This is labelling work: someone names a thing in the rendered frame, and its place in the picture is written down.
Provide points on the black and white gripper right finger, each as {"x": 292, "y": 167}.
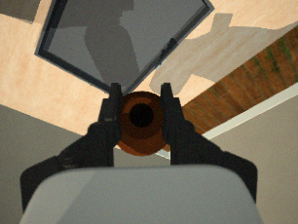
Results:
{"x": 188, "y": 147}

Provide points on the brown glass bottle with green label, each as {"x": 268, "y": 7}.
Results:
{"x": 141, "y": 119}

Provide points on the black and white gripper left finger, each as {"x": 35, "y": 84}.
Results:
{"x": 92, "y": 150}

